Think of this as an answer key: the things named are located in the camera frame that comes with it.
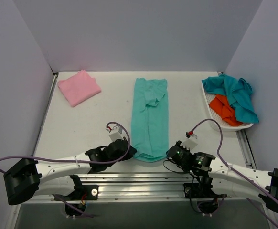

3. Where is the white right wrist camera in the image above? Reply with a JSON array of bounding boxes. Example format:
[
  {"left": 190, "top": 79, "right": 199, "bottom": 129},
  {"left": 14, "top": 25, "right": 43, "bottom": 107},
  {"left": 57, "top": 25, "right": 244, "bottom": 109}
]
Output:
[{"left": 181, "top": 131, "right": 198, "bottom": 150}]

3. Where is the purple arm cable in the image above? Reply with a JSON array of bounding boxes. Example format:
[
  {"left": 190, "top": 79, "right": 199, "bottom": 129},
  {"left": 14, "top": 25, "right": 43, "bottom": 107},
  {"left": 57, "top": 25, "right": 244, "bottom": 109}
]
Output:
[
  {"left": 0, "top": 121, "right": 131, "bottom": 219},
  {"left": 186, "top": 118, "right": 278, "bottom": 229}
]

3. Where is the white plastic tray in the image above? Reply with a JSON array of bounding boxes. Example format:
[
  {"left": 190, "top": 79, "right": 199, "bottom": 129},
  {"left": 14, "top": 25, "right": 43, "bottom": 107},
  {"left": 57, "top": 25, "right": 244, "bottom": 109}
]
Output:
[{"left": 201, "top": 83, "right": 254, "bottom": 132}]

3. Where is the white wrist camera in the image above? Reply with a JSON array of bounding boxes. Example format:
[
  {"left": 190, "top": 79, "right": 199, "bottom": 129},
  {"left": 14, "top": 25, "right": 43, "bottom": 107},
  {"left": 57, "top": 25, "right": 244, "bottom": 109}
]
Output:
[
  {"left": 181, "top": 131, "right": 198, "bottom": 150},
  {"left": 106, "top": 125, "right": 124, "bottom": 142}
]

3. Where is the mint green t-shirt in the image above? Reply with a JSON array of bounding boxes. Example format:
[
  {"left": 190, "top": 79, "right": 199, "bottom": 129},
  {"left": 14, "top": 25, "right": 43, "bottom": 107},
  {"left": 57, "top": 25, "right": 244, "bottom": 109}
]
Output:
[{"left": 131, "top": 78, "right": 169, "bottom": 163}]

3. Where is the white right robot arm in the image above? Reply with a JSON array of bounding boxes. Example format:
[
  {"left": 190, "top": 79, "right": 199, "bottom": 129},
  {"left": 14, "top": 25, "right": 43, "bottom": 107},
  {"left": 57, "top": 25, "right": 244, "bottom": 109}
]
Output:
[{"left": 166, "top": 141, "right": 278, "bottom": 213}]

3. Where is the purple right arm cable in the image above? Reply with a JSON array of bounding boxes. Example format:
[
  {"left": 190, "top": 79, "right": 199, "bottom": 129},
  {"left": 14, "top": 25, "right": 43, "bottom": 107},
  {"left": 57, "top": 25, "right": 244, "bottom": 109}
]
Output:
[{"left": 186, "top": 118, "right": 278, "bottom": 229}]

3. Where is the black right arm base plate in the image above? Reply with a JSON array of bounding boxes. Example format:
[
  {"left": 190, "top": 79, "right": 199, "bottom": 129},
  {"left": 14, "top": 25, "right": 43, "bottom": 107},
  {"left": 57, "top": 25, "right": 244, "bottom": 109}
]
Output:
[{"left": 183, "top": 183, "right": 227, "bottom": 199}]

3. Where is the teal blue t-shirt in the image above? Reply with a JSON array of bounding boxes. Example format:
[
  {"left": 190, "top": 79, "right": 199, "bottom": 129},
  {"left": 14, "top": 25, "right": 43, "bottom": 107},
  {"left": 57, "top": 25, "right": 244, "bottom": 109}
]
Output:
[{"left": 202, "top": 74, "right": 259, "bottom": 124}]

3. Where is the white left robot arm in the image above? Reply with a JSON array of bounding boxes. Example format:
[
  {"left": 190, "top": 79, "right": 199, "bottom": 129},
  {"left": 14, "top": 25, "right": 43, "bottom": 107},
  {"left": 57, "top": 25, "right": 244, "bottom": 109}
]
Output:
[{"left": 3, "top": 139, "right": 137, "bottom": 205}]

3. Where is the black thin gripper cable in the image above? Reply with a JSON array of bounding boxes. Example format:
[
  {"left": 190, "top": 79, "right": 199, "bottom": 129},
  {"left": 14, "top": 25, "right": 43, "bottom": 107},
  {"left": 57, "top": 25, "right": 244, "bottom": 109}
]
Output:
[{"left": 162, "top": 159, "right": 202, "bottom": 182}]

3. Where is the orange t-shirt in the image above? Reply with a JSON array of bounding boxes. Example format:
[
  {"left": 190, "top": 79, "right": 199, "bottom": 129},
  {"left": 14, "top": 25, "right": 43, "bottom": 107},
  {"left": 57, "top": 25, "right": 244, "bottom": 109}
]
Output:
[{"left": 209, "top": 94, "right": 243, "bottom": 126}]

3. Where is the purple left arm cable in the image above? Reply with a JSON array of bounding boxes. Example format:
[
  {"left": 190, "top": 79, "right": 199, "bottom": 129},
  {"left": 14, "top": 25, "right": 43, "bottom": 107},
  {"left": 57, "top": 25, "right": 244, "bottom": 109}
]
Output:
[{"left": 0, "top": 121, "right": 131, "bottom": 219}]

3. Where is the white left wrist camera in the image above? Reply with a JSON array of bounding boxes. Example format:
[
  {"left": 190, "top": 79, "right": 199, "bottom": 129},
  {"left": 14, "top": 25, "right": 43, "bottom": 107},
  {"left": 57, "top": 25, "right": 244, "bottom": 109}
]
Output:
[{"left": 106, "top": 125, "right": 124, "bottom": 142}]

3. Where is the pink folded t-shirt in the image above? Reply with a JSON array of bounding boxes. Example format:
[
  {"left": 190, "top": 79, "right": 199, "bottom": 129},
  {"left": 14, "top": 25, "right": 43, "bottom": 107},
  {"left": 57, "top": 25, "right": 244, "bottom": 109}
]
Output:
[{"left": 57, "top": 70, "right": 101, "bottom": 107}]

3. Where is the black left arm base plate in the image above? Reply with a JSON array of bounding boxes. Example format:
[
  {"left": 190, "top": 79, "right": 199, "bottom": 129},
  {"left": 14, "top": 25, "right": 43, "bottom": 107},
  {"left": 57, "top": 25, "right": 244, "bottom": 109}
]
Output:
[{"left": 54, "top": 185, "right": 99, "bottom": 201}]

